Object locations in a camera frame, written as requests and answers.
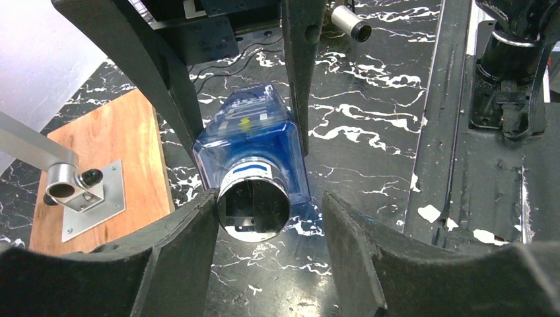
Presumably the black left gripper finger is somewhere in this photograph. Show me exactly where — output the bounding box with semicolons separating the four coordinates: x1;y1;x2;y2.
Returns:
281;0;326;155
52;0;203;158

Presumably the metal switch stand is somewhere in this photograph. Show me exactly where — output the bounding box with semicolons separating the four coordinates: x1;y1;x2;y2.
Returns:
1;112;126;242

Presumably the wooden board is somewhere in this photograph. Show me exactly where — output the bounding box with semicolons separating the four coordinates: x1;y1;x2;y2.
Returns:
30;89;175;255

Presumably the blue square bottle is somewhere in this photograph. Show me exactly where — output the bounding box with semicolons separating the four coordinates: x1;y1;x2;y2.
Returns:
192;83;310;242

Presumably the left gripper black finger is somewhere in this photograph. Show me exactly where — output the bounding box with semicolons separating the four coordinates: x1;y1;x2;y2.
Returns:
1;190;219;316
322;192;559;316

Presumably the dark bottle brown label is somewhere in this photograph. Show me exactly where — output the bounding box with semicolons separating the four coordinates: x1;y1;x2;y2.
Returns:
328;5;372;43

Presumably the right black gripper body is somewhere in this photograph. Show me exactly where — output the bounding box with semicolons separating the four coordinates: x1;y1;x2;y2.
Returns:
131;1;281;66

